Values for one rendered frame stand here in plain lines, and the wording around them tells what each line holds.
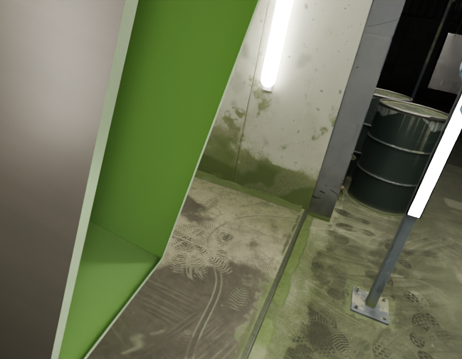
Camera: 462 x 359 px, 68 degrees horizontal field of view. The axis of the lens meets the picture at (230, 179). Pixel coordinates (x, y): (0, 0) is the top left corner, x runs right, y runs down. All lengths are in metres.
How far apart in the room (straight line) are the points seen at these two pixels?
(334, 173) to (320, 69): 0.74
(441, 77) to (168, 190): 6.56
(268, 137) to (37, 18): 2.31
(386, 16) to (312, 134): 0.86
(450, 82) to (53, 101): 7.12
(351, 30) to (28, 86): 2.20
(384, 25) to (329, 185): 1.11
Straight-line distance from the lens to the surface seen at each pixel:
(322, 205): 2.76
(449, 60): 7.38
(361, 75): 2.50
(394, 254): 1.96
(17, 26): 0.49
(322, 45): 2.52
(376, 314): 2.13
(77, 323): 1.11
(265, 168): 2.74
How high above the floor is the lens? 1.30
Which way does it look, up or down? 25 degrees down
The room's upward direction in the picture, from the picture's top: 11 degrees clockwise
